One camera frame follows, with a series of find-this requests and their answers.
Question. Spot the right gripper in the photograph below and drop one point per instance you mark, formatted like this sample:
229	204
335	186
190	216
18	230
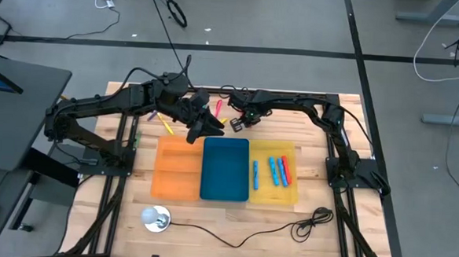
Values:
255	116

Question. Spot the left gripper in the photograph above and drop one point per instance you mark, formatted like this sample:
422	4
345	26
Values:
191	112

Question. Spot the pink pen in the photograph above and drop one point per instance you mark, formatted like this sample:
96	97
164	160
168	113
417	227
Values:
218	109

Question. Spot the blue marker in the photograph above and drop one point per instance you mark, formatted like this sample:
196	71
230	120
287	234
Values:
273	171
255	175
282	172

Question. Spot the red marker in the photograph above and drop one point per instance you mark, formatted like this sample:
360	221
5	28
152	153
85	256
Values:
286	169

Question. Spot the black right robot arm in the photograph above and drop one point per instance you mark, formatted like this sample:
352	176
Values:
294	102

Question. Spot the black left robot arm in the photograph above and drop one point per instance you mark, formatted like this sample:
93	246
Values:
105	98

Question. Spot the blue plastic bin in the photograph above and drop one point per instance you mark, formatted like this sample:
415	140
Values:
225	169

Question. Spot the orange plastic bin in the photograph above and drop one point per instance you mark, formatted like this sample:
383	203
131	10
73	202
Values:
176	169

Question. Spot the purple marker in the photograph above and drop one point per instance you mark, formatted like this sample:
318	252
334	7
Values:
152	115

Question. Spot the green marker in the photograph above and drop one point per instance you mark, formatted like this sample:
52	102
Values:
137	139

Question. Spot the yellow plastic bin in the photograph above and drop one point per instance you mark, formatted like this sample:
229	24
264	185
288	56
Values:
265	193

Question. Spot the white globe on silver base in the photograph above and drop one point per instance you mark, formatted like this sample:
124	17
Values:
152	215

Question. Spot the grey desk foot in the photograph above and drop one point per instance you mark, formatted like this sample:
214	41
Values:
49	194
436	18
450	119

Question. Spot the black desk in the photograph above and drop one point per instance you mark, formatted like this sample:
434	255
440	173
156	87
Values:
17	125

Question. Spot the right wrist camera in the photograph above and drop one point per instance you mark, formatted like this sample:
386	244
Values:
236	125

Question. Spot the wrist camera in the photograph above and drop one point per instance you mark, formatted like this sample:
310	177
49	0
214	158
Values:
236	125
200	98

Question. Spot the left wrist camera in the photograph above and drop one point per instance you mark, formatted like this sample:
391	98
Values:
200	98

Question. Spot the black aluminium frame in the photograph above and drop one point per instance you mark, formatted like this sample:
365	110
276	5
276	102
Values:
332	97

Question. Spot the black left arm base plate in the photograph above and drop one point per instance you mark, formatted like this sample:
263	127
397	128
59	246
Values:
127	170

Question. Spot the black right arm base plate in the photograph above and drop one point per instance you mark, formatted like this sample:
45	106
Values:
367	167

